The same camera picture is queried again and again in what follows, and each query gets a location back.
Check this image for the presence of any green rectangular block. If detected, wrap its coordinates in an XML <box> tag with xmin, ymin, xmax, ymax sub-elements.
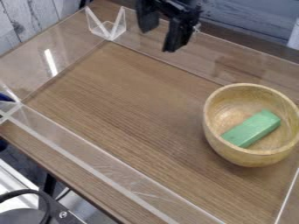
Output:
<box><xmin>222</xmin><ymin>110</ymin><xmax>282</xmax><ymax>148</ymax></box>

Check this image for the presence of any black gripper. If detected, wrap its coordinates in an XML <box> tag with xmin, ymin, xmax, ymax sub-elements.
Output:
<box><xmin>135</xmin><ymin>0</ymin><xmax>202</xmax><ymax>53</ymax></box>

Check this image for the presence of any black table leg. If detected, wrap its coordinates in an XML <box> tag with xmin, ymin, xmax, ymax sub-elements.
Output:
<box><xmin>43</xmin><ymin>174</ymin><xmax>58</xmax><ymax>196</ymax></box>

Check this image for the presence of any blue object at left edge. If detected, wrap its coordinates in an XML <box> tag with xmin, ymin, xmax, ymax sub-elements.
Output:
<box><xmin>0</xmin><ymin>93</ymin><xmax>15</xmax><ymax>102</ymax></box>

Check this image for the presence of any clear acrylic barrier wall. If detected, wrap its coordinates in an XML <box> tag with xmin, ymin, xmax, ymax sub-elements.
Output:
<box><xmin>0</xmin><ymin>3</ymin><xmax>299</xmax><ymax>224</ymax></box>

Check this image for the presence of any brown wooden bowl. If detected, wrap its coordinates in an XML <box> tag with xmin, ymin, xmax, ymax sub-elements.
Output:
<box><xmin>202</xmin><ymin>83</ymin><xmax>299</xmax><ymax>167</ymax></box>

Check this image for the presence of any black cable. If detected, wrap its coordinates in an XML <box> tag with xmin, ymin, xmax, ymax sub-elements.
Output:
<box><xmin>0</xmin><ymin>188</ymin><xmax>53</xmax><ymax>224</ymax></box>

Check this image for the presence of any black metal base plate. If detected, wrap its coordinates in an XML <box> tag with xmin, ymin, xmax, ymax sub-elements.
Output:
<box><xmin>0</xmin><ymin>195</ymin><xmax>90</xmax><ymax>224</ymax></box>

